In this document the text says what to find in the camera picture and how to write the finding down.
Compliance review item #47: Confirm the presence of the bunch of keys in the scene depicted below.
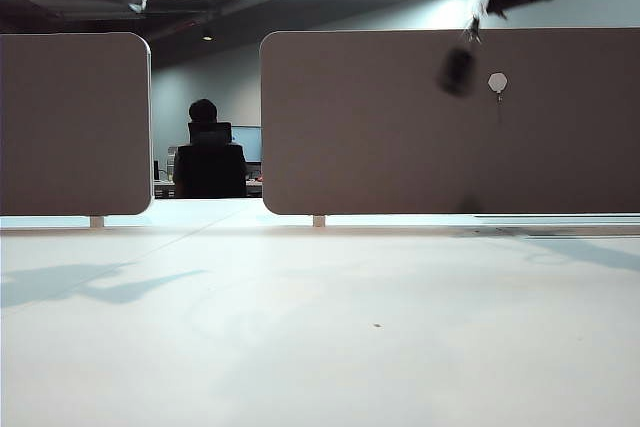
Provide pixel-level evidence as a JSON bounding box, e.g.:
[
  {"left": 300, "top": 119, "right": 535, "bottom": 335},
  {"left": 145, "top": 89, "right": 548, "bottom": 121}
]
[{"left": 435, "top": 0, "right": 489, "bottom": 98}]

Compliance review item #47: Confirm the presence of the left grey desk divider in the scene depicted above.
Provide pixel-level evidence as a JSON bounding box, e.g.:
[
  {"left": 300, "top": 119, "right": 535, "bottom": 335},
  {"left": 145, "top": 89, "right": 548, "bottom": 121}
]
[{"left": 0, "top": 31, "right": 154, "bottom": 217}]

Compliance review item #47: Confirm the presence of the grey desk divider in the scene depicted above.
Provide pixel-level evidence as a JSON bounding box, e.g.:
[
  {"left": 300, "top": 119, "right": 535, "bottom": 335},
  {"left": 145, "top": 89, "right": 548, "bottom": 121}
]
[
  {"left": 259, "top": 28, "right": 640, "bottom": 217},
  {"left": 0, "top": 31, "right": 154, "bottom": 217}
]

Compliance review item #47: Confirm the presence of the seated person in background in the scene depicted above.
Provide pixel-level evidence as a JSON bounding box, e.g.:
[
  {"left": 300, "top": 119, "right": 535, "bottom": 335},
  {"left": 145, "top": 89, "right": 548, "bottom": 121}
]
[{"left": 188, "top": 98, "right": 219, "bottom": 126}]

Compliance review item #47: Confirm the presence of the computer monitor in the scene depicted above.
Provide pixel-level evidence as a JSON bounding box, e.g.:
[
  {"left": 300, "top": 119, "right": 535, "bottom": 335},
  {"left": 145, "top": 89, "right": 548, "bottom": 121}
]
[{"left": 231, "top": 125, "right": 263, "bottom": 165}]

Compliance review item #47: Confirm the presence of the right grey desk divider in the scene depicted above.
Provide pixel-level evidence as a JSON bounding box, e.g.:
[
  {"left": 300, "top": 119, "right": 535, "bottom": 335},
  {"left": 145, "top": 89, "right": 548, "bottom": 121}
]
[{"left": 259, "top": 28, "right": 640, "bottom": 217}]

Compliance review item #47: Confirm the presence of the black office chair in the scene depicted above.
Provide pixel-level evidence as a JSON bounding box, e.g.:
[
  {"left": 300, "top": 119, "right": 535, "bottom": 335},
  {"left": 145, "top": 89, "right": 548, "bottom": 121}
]
[{"left": 172, "top": 121, "right": 249, "bottom": 200}]

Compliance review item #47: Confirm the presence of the small white wall hook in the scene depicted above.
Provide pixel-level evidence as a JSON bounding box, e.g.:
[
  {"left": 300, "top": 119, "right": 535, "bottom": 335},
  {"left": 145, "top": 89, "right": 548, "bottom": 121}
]
[{"left": 487, "top": 72, "right": 510, "bottom": 103}]

